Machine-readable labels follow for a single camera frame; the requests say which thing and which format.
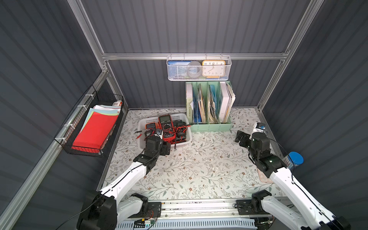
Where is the orange multimeter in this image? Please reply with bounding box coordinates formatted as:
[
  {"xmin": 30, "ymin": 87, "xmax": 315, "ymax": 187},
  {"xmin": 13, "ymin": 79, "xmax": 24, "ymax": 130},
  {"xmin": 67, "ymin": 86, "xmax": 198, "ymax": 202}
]
[{"xmin": 146, "ymin": 122, "xmax": 157, "ymax": 132}]

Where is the red multimeter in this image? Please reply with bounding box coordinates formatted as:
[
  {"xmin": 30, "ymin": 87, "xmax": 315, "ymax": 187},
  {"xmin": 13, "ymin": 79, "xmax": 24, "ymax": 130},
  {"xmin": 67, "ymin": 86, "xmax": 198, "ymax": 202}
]
[{"xmin": 158, "ymin": 115, "xmax": 174, "ymax": 138}]

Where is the small black multimeter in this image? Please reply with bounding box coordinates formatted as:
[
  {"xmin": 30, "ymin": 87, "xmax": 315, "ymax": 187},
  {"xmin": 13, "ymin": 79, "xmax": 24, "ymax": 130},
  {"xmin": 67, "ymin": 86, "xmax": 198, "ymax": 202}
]
[{"xmin": 173, "ymin": 120, "xmax": 190, "ymax": 143}]

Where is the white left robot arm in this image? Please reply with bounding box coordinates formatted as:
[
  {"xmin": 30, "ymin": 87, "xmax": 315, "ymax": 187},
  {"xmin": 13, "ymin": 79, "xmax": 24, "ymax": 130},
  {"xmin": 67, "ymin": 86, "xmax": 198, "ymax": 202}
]
[{"xmin": 76, "ymin": 129, "xmax": 170, "ymax": 230}]

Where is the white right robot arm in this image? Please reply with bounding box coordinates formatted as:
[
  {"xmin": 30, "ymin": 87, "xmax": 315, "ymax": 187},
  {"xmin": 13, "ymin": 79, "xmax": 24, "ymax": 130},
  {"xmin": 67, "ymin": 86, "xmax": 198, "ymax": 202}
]
[{"xmin": 234, "ymin": 122, "xmax": 351, "ymax": 230}]

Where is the blue box in basket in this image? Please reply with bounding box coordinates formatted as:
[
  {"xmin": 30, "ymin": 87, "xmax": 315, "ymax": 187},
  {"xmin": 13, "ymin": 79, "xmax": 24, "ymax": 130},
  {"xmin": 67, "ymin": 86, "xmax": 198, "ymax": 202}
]
[{"xmin": 167, "ymin": 60, "xmax": 190, "ymax": 81}]

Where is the pink calculator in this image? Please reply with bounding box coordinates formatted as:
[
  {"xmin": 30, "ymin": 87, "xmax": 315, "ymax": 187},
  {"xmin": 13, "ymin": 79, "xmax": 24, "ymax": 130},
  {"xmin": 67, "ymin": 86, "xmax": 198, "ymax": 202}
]
[{"xmin": 257, "ymin": 169, "xmax": 274, "ymax": 184}]

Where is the blue lid jar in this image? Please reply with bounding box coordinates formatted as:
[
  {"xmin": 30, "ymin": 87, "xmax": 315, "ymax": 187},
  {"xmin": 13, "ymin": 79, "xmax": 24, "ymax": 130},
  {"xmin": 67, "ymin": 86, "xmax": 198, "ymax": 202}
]
[{"xmin": 283, "ymin": 151, "xmax": 304, "ymax": 171}]

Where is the red paper folder stack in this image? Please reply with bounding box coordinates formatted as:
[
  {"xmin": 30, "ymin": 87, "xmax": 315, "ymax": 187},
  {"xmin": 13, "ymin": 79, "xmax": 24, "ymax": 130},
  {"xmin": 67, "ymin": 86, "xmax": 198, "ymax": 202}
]
[{"xmin": 71, "ymin": 105, "xmax": 121, "ymax": 153}]

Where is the green file organizer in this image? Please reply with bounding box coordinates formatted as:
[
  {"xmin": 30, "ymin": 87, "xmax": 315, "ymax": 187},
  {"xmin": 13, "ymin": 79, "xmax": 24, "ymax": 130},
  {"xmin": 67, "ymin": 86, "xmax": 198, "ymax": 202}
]
[{"xmin": 185, "ymin": 81, "xmax": 236, "ymax": 132}]

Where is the grey tape roll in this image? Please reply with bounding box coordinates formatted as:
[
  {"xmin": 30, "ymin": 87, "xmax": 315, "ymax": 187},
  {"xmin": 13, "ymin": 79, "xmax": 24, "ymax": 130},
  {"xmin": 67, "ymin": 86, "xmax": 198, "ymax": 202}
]
[{"xmin": 187, "ymin": 61, "xmax": 202, "ymax": 79}]

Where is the yellow alarm clock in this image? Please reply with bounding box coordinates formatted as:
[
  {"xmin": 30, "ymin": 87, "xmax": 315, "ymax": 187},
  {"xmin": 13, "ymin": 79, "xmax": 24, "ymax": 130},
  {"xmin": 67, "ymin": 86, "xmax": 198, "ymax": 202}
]
[{"xmin": 202, "ymin": 60, "xmax": 226, "ymax": 78}]

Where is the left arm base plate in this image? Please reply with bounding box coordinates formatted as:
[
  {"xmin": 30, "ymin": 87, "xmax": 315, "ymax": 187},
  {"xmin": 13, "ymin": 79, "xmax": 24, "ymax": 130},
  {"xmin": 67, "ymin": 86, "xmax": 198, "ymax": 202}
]
[{"xmin": 121, "ymin": 193, "xmax": 162, "ymax": 219}]

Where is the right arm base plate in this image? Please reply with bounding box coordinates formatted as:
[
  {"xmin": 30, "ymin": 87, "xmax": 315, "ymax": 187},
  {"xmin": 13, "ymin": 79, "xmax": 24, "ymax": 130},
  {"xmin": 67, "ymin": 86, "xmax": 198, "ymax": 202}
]
[{"xmin": 234, "ymin": 190, "xmax": 272, "ymax": 215}]

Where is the black wire wall basket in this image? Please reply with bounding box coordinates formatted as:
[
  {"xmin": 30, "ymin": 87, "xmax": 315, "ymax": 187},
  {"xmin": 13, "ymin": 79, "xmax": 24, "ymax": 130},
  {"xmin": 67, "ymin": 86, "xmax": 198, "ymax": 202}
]
[{"xmin": 54, "ymin": 87, "xmax": 124, "ymax": 157}]

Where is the white wire wall basket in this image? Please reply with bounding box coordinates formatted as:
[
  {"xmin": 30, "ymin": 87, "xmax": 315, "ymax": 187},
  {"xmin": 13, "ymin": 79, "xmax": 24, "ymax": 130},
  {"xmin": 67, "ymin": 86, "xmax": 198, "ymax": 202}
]
[{"xmin": 166, "ymin": 55, "xmax": 232, "ymax": 81}]

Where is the white perforated cable duct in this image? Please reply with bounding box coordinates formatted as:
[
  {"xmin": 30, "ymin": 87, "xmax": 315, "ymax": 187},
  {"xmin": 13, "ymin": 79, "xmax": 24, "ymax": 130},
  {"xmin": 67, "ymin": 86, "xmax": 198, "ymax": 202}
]
[{"xmin": 116, "ymin": 218, "xmax": 258, "ymax": 230}]

